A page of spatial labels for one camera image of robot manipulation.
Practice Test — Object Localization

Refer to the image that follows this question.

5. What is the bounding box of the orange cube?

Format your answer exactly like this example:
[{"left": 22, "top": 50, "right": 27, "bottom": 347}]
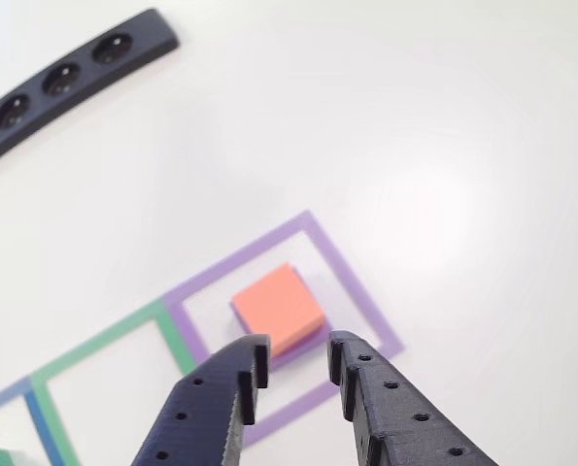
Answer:
[{"left": 230, "top": 263, "right": 326, "bottom": 359}]

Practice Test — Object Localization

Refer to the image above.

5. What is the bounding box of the flat purple block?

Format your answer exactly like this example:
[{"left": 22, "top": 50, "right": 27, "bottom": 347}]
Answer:
[{"left": 228, "top": 264, "right": 336, "bottom": 373}]

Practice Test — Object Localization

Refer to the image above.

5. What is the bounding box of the black power strip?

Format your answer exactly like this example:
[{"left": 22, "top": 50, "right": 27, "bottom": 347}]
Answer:
[{"left": 0, "top": 8, "right": 181, "bottom": 176}]

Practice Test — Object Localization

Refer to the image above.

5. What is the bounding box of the green square frame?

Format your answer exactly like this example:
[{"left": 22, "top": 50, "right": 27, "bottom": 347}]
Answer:
[{"left": 28, "top": 296, "right": 196, "bottom": 466}]

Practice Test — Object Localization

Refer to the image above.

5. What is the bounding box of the blue square frame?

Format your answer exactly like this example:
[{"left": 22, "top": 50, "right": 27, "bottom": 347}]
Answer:
[{"left": 0, "top": 376, "right": 61, "bottom": 466}]

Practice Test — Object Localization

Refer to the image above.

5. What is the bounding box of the purple square frame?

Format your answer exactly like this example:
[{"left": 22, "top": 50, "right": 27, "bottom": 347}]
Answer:
[{"left": 161, "top": 209, "right": 405, "bottom": 448}]

